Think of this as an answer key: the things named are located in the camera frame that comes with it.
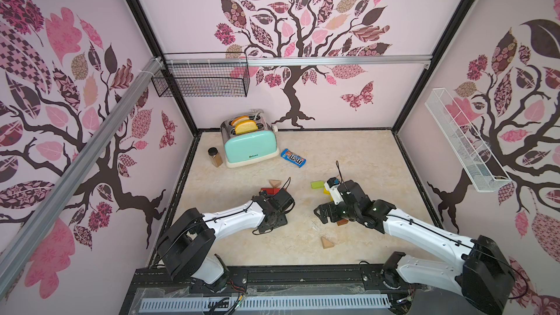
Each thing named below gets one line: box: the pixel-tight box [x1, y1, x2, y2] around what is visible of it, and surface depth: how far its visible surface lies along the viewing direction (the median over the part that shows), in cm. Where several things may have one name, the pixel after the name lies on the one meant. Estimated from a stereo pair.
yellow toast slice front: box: [234, 119, 259, 135], surface depth 97 cm
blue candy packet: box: [280, 148, 307, 168], surface depth 109 cm
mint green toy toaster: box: [220, 109, 280, 169], surface depth 100 cm
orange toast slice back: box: [231, 115, 251, 127], surface depth 100 cm
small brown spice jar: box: [207, 146, 224, 168], surface depth 102 cm
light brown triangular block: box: [320, 236, 335, 250], surface depth 82 cm
